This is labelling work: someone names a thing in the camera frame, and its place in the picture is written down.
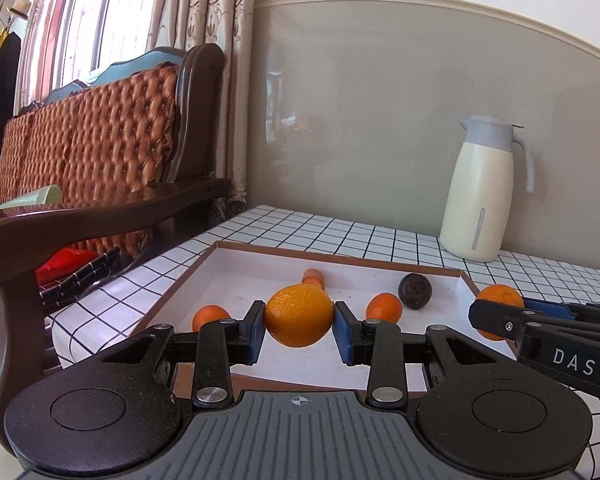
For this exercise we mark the white checked tablecloth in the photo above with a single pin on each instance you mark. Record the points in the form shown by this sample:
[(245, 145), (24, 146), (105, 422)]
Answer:
[(380, 236)]

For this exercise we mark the black grid cloth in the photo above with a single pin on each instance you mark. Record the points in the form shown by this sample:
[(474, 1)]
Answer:
[(80, 280)]

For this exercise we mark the straw hat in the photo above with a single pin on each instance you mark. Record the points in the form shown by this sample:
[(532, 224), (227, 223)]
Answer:
[(19, 10)]

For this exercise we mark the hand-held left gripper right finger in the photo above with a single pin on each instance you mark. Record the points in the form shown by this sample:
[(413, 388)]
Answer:
[(342, 332)]

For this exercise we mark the wooden sofa with tufted cushion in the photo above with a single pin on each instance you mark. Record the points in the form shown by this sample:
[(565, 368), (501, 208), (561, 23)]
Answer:
[(105, 135)]

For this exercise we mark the small orange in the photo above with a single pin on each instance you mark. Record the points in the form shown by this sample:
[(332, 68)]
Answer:
[(207, 316), (384, 307), (500, 294)]

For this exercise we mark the large orange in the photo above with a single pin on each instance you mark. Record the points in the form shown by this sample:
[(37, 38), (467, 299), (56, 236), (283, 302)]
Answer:
[(299, 315)]

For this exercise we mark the carrot piece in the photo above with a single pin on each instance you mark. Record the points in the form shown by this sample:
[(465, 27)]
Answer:
[(314, 277)]

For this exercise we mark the window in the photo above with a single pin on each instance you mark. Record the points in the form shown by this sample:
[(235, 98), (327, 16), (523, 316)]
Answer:
[(115, 15)]

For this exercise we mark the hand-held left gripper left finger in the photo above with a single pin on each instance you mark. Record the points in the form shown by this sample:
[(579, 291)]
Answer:
[(255, 332)]

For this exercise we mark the red cloth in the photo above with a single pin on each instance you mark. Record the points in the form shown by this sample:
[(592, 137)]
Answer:
[(62, 262)]

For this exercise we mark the beige embroidered curtain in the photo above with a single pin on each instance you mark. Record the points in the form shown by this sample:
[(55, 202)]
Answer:
[(205, 60)]

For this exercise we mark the brown cardboard box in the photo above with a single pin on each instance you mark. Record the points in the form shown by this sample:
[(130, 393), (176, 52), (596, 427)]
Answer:
[(260, 270)]

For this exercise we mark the dark shrivelled fruit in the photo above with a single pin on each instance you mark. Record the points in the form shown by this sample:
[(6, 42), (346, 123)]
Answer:
[(415, 290)]

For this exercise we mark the dark hanging jacket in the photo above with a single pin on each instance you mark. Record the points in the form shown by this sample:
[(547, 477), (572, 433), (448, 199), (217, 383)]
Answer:
[(2, 80)]

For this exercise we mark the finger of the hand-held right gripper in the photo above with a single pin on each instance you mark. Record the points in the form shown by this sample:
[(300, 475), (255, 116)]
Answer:
[(495, 316), (550, 307)]

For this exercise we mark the cream thermos jug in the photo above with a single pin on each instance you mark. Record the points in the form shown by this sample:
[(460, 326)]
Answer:
[(475, 195)]

